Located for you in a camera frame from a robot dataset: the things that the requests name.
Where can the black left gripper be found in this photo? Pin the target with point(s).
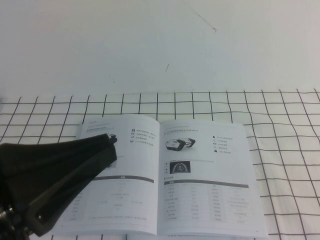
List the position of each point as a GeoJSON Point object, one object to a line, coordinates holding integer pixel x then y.
{"type": "Point", "coordinates": [11, 220]}

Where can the white product manual book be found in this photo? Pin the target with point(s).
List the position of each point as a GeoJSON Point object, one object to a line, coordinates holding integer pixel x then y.
{"type": "Point", "coordinates": [200, 162]}

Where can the white black-grid tablecloth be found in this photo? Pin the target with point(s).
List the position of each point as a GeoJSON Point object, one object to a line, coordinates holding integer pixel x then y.
{"type": "Point", "coordinates": [287, 150]}

